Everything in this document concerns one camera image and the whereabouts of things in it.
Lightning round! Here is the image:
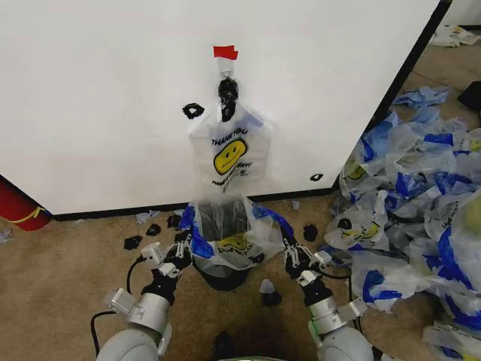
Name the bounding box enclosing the flat black object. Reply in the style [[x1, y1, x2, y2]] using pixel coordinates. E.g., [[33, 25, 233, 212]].
[[457, 80, 481, 116]]

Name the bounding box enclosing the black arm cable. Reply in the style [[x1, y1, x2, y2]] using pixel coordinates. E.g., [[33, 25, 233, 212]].
[[89, 311, 114, 355], [352, 314, 381, 359]]

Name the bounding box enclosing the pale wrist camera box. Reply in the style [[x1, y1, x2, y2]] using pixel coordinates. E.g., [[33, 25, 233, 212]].
[[313, 250, 334, 270], [139, 242, 167, 268]]

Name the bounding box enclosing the smiley plastic bag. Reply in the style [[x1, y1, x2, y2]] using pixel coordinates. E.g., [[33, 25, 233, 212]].
[[325, 190, 390, 251], [339, 149, 377, 197]]

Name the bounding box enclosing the smiley thank you garbage bag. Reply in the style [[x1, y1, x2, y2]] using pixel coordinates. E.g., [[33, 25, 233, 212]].
[[186, 77, 277, 197]]

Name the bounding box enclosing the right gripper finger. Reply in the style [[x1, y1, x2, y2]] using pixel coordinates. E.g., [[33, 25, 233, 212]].
[[280, 224, 300, 264], [297, 246, 315, 266]]

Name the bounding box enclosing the clear plastic bag blue print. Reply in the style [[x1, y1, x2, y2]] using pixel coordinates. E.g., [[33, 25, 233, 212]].
[[351, 250, 430, 314], [423, 195, 481, 304], [390, 123, 458, 182], [422, 318, 481, 361], [359, 111, 400, 178], [393, 171, 475, 212]]

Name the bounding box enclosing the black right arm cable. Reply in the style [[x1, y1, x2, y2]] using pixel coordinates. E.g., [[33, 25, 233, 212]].
[[352, 314, 381, 359]]

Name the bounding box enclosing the clear wall hook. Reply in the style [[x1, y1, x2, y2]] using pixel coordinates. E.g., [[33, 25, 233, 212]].
[[217, 59, 236, 82]]

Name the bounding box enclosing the white printed bag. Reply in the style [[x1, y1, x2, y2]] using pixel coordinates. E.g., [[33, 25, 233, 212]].
[[433, 25, 481, 49]]

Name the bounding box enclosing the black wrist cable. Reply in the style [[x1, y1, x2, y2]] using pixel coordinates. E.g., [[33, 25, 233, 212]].
[[322, 268, 355, 302], [126, 255, 152, 299]]

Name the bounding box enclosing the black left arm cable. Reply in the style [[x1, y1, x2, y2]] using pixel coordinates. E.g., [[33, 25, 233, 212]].
[[89, 311, 114, 355]]

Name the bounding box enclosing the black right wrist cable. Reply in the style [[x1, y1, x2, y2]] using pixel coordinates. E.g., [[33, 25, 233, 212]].
[[322, 268, 355, 302]]

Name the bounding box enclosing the crumpled light blue bag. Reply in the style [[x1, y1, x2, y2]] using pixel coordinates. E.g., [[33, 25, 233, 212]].
[[407, 106, 441, 124], [392, 86, 451, 111]]

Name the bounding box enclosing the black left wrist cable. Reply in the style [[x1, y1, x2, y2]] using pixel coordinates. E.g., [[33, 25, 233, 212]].
[[126, 255, 152, 299]]

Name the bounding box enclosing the red roll with yellow mark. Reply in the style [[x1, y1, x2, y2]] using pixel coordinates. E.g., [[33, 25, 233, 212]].
[[0, 174, 52, 232]]

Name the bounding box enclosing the red tape strip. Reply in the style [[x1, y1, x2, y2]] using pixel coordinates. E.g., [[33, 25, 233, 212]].
[[213, 44, 241, 61]]

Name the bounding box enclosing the black scrap with grey piece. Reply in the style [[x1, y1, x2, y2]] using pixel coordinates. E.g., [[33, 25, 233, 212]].
[[259, 278, 283, 307]]

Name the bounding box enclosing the clear bag with blue print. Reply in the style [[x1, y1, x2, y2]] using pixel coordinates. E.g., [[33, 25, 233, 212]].
[[179, 199, 298, 272]]

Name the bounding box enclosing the black trash bin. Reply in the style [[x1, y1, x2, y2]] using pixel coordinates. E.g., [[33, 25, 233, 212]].
[[191, 201, 257, 291]]

